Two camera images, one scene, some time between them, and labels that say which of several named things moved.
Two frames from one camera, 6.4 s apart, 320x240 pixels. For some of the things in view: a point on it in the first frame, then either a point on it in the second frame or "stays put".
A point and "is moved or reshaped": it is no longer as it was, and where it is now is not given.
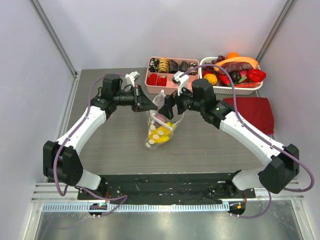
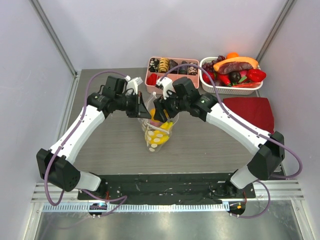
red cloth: x=257 y=110 stays put
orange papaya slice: x=252 y=61 stays put
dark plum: x=235 y=76 stays put
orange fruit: x=211 y=78 -> x=152 y=111
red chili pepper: x=224 y=79 stays put
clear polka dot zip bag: x=160 y=129 is moved or reshaped
